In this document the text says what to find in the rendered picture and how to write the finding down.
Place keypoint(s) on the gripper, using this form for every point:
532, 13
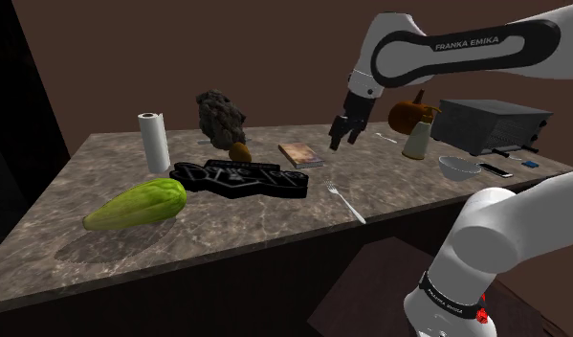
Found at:
359, 108

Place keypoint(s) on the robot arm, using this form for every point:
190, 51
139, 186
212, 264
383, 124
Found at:
482, 242

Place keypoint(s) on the brown book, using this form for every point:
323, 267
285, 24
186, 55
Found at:
301, 155

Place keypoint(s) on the orange pumpkin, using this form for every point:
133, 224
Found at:
405, 116

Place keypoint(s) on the silver fork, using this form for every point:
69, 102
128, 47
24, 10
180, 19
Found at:
346, 203

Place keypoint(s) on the white soap dispenser bottle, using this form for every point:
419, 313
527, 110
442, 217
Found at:
418, 137

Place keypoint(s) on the small orange fruit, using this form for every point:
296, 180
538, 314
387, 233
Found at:
240, 152

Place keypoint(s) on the black lettered sign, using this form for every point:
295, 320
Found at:
241, 178

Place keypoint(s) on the white bowl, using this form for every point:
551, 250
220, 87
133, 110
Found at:
458, 168

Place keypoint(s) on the dark grey rock figure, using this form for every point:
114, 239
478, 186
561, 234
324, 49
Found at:
220, 118

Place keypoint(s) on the grey toaster oven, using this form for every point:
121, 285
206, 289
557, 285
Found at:
489, 125

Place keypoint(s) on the black smartphone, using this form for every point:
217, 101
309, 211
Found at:
494, 169

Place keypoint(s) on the small blue block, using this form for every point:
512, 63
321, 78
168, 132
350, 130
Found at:
530, 164

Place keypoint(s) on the white paper towel roll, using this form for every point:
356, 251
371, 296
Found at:
154, 142

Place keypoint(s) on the green ridged squash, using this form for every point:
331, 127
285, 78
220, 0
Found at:
139, 204

